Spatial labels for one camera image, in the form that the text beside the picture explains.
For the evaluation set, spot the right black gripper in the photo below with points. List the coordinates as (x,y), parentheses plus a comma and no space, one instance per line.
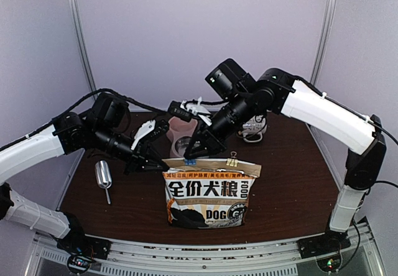
(213,144)

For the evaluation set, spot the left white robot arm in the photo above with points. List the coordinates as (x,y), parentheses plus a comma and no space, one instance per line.
(67,133)

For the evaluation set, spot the metal food scoop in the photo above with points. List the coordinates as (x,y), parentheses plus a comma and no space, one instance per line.
(103,177)

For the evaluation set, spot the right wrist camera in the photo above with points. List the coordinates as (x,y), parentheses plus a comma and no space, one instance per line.
(188,110)

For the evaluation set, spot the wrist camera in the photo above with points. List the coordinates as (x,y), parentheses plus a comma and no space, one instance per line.
(150,130)
(188,110)

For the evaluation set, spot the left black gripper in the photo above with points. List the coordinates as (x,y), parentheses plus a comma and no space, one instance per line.
(139,160)

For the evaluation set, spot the white patterned mug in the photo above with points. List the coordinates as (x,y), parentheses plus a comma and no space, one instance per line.
(252,131)

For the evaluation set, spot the gold binder clip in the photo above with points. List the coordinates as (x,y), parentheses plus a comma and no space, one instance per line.
(232,161)

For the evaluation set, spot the right aluminium frame post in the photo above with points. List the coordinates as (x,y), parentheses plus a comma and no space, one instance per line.
(328,17)

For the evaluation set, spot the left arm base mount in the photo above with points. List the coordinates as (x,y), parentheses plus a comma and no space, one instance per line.
(84,252)

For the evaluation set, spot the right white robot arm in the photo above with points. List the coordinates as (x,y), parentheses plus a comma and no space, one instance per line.
(293,96)

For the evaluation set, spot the blue binder clip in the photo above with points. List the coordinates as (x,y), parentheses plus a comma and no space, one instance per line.
(190,162)

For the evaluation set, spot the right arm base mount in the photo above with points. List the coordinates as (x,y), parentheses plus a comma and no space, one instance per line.
(325,249)

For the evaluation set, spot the dog food bag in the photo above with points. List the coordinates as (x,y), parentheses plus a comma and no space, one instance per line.
(208,195)

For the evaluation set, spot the pink double pet bowl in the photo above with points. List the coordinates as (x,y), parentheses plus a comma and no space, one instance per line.
(177,129)

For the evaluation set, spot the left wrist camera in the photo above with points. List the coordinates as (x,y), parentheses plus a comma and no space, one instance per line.
(150,130)

